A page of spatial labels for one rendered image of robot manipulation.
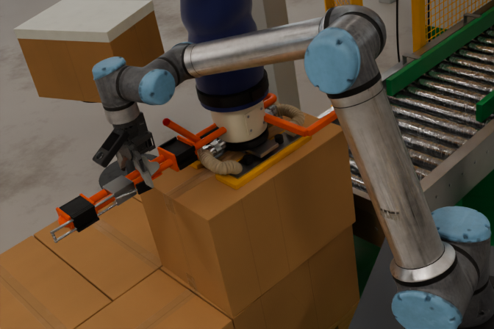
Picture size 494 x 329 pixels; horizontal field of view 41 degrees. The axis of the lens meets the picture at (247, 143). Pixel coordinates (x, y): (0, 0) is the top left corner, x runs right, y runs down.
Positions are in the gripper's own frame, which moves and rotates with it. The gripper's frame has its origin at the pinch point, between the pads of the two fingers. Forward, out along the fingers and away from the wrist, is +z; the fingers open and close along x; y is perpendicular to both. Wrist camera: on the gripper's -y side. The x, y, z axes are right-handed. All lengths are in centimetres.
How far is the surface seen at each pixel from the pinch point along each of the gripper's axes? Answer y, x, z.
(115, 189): -7.1, -0.4, -1.4
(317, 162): 55, -18, 18
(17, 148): 46, 260, 107
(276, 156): 42.6, -12.2, 11.0
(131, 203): 25, 64, 53
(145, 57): 89, 135, 30
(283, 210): 37.4, -17.6, 27.0
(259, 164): 36.2, -11.6, 10.6
